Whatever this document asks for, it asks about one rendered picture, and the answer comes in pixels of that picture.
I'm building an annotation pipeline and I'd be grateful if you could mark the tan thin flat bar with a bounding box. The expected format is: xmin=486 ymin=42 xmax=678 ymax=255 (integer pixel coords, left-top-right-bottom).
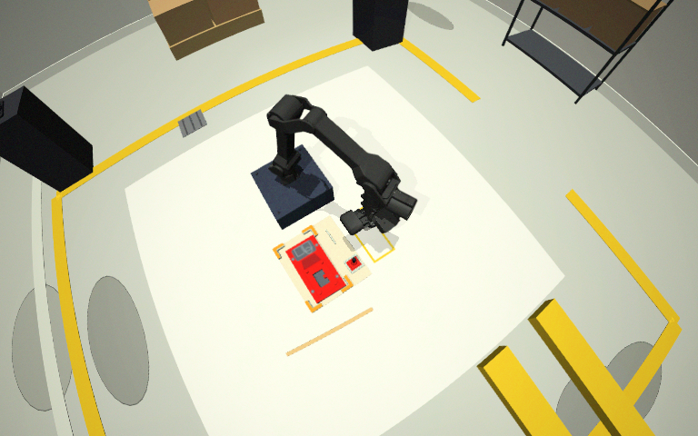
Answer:
xmin=286 ymin=307 xmax=374 ymax=356

